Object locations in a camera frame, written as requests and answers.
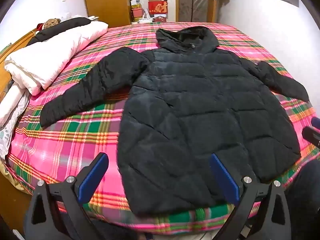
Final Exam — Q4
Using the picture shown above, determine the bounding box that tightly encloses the black puffer jacket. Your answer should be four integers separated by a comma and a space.
39, 26, 310, 217

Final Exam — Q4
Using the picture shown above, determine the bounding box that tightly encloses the white folded quilt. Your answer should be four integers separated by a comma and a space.
4, 20, 109, 97

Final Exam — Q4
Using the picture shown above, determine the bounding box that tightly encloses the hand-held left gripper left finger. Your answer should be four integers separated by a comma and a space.
24, 152, 109, 240

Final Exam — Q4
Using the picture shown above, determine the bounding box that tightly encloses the yellow patterned cloth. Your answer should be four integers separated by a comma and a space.
0, 160, 27, 194

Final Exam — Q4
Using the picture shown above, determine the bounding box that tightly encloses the pink green plaid bed sheet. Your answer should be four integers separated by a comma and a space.
7, 21, 320, 235

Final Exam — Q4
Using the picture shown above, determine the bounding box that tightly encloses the wooden door frame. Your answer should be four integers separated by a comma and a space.
175, 0, 221, 23

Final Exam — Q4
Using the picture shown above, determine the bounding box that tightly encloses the large red gift box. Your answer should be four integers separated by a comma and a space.
148, 0, 169, 15

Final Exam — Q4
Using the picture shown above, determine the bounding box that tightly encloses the person's dark trouser leg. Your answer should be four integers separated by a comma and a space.
284, 159, 320, 240

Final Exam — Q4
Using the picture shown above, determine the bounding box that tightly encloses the grey plastic-wrapped panel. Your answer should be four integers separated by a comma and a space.
179, 0, 210, 22

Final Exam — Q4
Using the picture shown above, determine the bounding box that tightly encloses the wooden wardrobe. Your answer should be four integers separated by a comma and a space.
82, 0, 132, 28

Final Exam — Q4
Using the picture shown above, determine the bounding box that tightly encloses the white patterned pillow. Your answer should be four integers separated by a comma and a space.
0, 82, 31, 160

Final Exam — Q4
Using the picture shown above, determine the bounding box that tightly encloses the black garment on quilt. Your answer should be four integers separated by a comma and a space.
26, 17, 92, 47

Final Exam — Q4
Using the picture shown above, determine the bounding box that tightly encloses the white bag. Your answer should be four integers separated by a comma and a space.
138, 10, 153, 24

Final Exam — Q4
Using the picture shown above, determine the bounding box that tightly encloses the brown plush toy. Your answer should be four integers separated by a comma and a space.
44, 18, 62, 29

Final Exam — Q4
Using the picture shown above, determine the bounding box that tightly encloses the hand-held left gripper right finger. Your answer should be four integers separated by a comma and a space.
209, 153, 293, 240

